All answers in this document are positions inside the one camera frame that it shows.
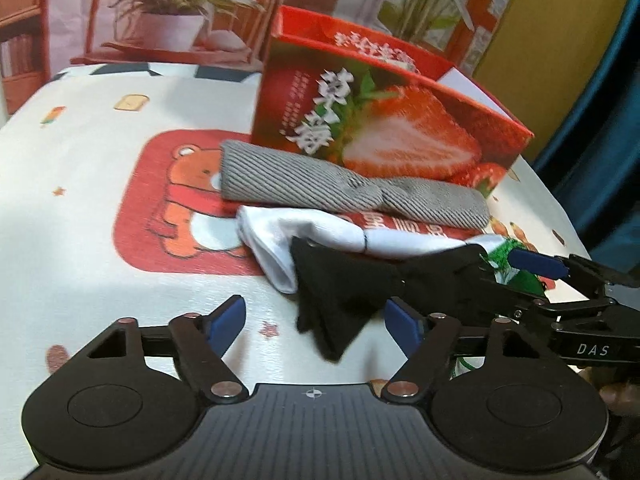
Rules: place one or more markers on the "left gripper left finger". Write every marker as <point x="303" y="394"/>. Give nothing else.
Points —
<point x="201" y="342"/>

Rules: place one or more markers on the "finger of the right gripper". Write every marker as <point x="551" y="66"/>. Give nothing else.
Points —
<point x="500" y="289"/>
<point x="573" y="266"/>

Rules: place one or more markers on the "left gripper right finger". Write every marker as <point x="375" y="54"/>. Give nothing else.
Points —
<point x="427" y="344"/>

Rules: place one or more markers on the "black sock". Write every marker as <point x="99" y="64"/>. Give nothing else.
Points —
<point x="339" y="293"/>

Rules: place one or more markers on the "white sock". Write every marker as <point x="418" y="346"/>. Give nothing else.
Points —
<point x="269" y="232"/>

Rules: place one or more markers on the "printed room backdrop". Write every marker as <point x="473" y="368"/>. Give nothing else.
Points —
<point x="40" y="37"/>

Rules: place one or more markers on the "person's right hand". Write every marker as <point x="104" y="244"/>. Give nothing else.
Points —
<point x="620" y="396"/>

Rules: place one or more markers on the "blue curtain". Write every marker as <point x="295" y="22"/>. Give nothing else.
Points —
<point x="591" y="164"/>

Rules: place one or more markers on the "patterned tablecloth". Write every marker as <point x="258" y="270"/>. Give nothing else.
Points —
<point x="86" y="169"/>

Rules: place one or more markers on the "grey ribbed sock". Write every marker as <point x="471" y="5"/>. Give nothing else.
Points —
<point x="250" y="174"/>

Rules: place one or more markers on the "red strawberry cardboard box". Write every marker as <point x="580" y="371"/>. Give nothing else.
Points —
<point x="376" y="105"/>

